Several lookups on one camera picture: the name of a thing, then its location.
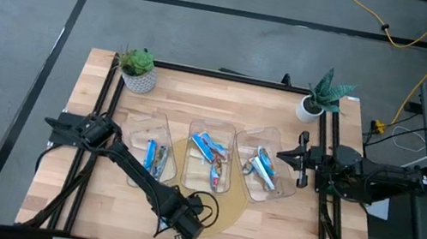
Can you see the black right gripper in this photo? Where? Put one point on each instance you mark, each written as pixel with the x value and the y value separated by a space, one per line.
pixel 308 161

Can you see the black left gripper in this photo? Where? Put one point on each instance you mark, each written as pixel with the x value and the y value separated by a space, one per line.
pixel 186 229

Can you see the whitish blue granola bar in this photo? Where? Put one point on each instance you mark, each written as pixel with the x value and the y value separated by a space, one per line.
pixel 266 159

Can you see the red green granola bar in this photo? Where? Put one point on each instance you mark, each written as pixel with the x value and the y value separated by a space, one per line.
pixel 265 176

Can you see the granola bar with red end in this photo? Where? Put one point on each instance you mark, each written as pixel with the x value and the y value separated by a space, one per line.
pixel 215 176

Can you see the dark blue granola bar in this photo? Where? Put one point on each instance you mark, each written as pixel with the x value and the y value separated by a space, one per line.
pixel 160 162

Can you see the light blue granola bar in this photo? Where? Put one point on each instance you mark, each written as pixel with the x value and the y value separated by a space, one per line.
pixel 150 155

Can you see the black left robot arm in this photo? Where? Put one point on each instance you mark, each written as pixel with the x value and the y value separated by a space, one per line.
pixel 136 167

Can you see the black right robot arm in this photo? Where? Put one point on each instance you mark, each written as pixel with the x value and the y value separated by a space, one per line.
pixel 360 174

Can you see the clear plastic bin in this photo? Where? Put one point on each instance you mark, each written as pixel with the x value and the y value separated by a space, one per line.
pixel 281 183
pixel 200 174
pixel 137 133

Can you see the round woven straw placemat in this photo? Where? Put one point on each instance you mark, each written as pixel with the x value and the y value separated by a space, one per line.
pixel 231 209

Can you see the snake plant in white pot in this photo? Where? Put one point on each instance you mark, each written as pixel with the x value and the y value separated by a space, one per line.
pixel 321 98

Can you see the white paper sheet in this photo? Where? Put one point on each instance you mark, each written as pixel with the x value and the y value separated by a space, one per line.
pixel 378 209

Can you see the succulent in triangle-patterned pot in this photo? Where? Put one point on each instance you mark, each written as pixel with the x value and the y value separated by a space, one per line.
pixel 139 70

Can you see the black aluminium rig frame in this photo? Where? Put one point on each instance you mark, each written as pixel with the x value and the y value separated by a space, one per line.
pixel 225 75

